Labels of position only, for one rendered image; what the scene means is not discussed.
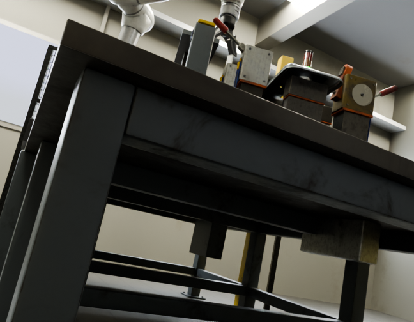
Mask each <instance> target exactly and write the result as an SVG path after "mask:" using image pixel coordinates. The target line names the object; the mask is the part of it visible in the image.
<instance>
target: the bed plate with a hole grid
mask: <svg viewBox="0 0 414 322"><path fill-rule="evenodd" d="M85 68H90V69H93V70H96V71H98V72H101V73H104V74H106V75H110V76H111V77H115V78H117V79H120V80H122V81H125V82H128V83H131V84H133V85H134V86H135V88H136V87H141V88H144V89H147V90H150V91H152V92H155V93H158V94H160V95H163V96H166V97H168V98H172V99H173V100H177V101H179V102H182V103H184V104H187V105H190V106H193V107H196V108H198V109H201V110H203V111H206V112H209V113H212V114H214V115H217V116H220V117H222V118H225V119H228V120H231V121H234V122H236V123H239V124H241V125H244V126H246V127H249V128H253V129H254V130H258V131H260V132H263V133H266V134H268V135H271V136H274V137H277V138H279V139H282V140H284V141H287V142H290V143H293V144H295V145H298V146H301V147H303V148H306V149H308V150H312V151H315V152H317V153H320V154H322V155H325V156H328V157H330V158H334V159H336V160H339V161H341V162H344V163H347V164H349V165H352V166H355V167H357V168H360V169H363V170H365V171H369V172H370V173H374V174H377V175H379V176H382V177H384V178H387V179H390V180H392V181H396V182H398V183H401V184H403V185H406V186H409V187H411V188H414V161H412V160H410V159H407V158H404V157H402V156H400V155H397V154H395V153H392V152H391V151H388V150H385V149H383V148H380V147H378V146H376V145H373V144H371V143H369V142H366V141H363V140H361V139H359V138H357V137H354V136H352V135H349V134H347V133H344V132H341V131H340V130H337V129H335V128H332V127H330V126H328V125H325V124H322V123H320V122H318V121H315V120H313V119H310V118H308V117H306V116H303V115H301V114H299V113H296V112H294V111H291V110H289V109H287V108H284V107H281V106H279V105H277V104H275V103H272V102H269V101H267V100H265V99H262V98H260V97H258V96H255V95H253V94H250V93H248V92H246V91H243V90H241V89H238V88H236V87H234V86H231V85H228V84H226V83H224V82H221V81H219V80H217V79H214V78H212V77H209V76H207V75H205V74H202V73H199V72H197V71H195V70H192V69H190V68H187V67H186V66H183V65H180V64H178V63H175V62H173V61H171V60H168V59H166V58H164V57H161V56H158V55H156V54H154V53H152V52H149V51H146V50H144V49H142V48H139V47H137V46H135V45H132V44H130V43H127V42H124V41H123V40H120V39H118V38H115V37H113V36H111V35H108V34H105V33H103V32H101V31H98V30H96V29H93V28H92V27H89V26H86V25H84V24H81V23H79V22H76V21H74V20H72V19H68V20H67V21H66V25H65V28H64V31H63V34H62V37H61V40H60V43H59V46H58V48H57V52H56V56H55V58H54V62H53V64H52V68H51V70H50V73H49V77H48V79H47V83H46V85H45V89H44V91H43V95H42V98H41V100H40V104H39V107H38V110H37V113H36V116H35V119H34V122H33V126H32V128H31V131H30V134H29V137H28V140H27V143H26V147H25V150H24V151H27V152H30V153H35V154H38V150H39V147H40V144H41V142H42V141H49V142H53V143H56V144H58V142H59V138H60V135H61V131H62V129H63V125H64V122H65V118H66V114H67V112H68V108H69V104H70V101H71V98H72V94H73V90H74V87H75V83H76V82H77V80H78V78H79V76H80V75H81V73H82V71H83V69H85ZM117 161H120V162H124V163H127V164H131V165H135V166H138V167H142V168H145V169H149V170H152V171H156V172H159V173H163V174H167V175H170V176H174V177H177V178H181V179H184V180H188V181H192V182H195V183H199V184H202V185H206V186H209V187H213V188H217V189H220V190H224V191H227V192H231V193H234V194H238V195H241V196H245V197H249V198H252V199H256V200H259V201H263V202H266V203H270V204H274V205H277V206H281V207H284V208H288V209H291V210H295V211H299V212H302V213H306V214H309V215H313V216H316V217H326V218H338V219H361V220H368V221H370V222H374V223H377V224H380V225H381V231H390V232H398V233H414V231H410V230H408V229H404V228H401V227H397V226H393V225H391V224H387V223H384V222H380V221H378V220H374V219H371V218H367V217H364V216H361V215H357V214H354V213H351V212H348V211H344V210H340V209H338V208H334V207H331V206H327V205H325V204H321V203H317V202H314V201H310V200H308V199H304V198H301V197H297V196H295V195H291V194H287V193H284V192H281V191H278V190H274V189H271V188H268V187H264V186H261V185H257V184H255V183H251V182H248V181H244V180H240V179H238V178H234V177H231V176H227V175H225V174H220V173H218V172H214V171H211V170H207V169H204V168H201V167H198V166H194V165H191V164H187V163H184V162H180V161H178V160H174V159H171V158H167V157H163V156H161V155H157V154H154V153H150V152H148V151H144V150H141V149H137V148H134V147H131V146H127V145H124V144H121V147H120V150H119V155H118V159H117Z"/></svg>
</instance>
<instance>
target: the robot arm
mask: <svg viewBox="0 0 414 322"><path fill-rule="evenodd" d="M109 1H110V2H111V3H113V4H115V5H118V7H119V8H120V9H121V10H122V11H123V13H122V22H121V26H122V29H121V32H120V34H119V36H118V39H120V40H123V41H124V42H127V43H130V44H132V45H135V46H136V45H137V42H138V39H139V37H140V36H142V35H143V34H144V33H145V32H148V31H149V30H151V29H152V27H153V25H154V21H155V19H154V14H153V11H152V9H151V7H150V5H149V4H151V3H159V2H164V1H168V0H109ZM221 1H222V6H221V9H220V15H219V17H220V20H221V21H222V22H223V23H224V24H225V25H226V27H227V28H228V29H229V32H230V33H231V34H232V35H233V30H234V29H235V26H236V23H237V21H238V19H239V15H240V10H241V8H242V6H243V2H244V0H221ZM218 36H221V37H223V39H224V40H225V42H226V43H227V49H228V53H229V55H228V56H227V61H226V64H227V63H232V62H233V58H235V57H237V48H236V44H235V42H234V41H233V40H232V39H231V38H230V37H229V36H228V35H227V34H224V33H223V32H222V31H221V30H219V31H218V32H217V33H215V38H217V37H218ZM233 36H234V37H235V38H236V35H233ZM227 39H230V40H227Z"/></svg>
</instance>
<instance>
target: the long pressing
mask: <svg viewBox="0 0 414 322"><path fill-rule="evenodd" d="M292 75H294V76H297V77H301V78H303V79H307V80H310V81H314V82H318V83H321V84H325V85H327V86H328V90H327V96H328V95H329V94H330V93H332V92H334V91H335V90H336V89H338V88H340V87H341V86H342V85H343V80H342V79H341V78H339V77H337V76H334V75H330V74H327V73H324V72H320V71H317V70H313V69H310V68H307V67H304V66H300V65H296V64H294V63H290V64H287V65H286V66H284V67H283V68H282V69H281V70H280V71H279V73H278V74H277V75H276V76H275V77H274V78H273V79H272V80H271V81H270V82H269V83H268V85H267V87H266V89H265V90H264V91H263V94H262V97H261V98H262V99H265V100H266V99H267V98H268V97H269V98H273V99H276V100H280V101H283V98H281V97H282V96H284V89H285V85H286V81H287V80H288V79H289V78H290V77H291V76H292Z"/></svg>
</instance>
